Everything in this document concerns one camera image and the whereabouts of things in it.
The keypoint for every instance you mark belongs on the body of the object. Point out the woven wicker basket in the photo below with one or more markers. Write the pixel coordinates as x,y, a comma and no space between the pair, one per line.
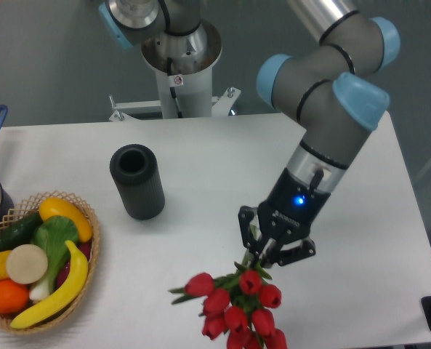
25,208

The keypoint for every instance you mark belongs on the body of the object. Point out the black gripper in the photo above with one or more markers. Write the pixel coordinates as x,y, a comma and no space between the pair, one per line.
285,216

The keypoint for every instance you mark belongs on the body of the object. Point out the red tulip bouquet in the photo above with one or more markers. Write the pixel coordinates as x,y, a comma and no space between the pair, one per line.
238,305

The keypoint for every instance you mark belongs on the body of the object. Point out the yellow squash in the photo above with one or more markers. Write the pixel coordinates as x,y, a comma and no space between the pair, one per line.
54,206

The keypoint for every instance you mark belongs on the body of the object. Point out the yellow banana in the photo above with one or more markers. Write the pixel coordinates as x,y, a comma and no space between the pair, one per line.
60,298

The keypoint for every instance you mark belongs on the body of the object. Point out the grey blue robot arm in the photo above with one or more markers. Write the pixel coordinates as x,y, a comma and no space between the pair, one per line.
326,93

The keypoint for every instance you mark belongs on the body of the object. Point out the dark red vegetable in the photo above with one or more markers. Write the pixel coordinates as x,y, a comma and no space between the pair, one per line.
85,248

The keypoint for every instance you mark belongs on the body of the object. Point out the orange fruit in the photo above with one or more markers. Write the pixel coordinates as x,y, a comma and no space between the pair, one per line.
14,297

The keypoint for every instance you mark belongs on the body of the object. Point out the beige round slice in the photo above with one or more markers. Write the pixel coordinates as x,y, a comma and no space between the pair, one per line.
26,264

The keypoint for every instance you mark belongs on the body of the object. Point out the dark grey ribbed vase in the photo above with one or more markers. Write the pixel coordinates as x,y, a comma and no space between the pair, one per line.
134,169

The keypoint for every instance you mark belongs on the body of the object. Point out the green cucumber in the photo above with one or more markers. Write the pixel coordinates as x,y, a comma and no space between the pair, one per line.
19,232

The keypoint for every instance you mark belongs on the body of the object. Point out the green bok choy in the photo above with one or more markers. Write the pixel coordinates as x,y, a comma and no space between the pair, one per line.
51,237

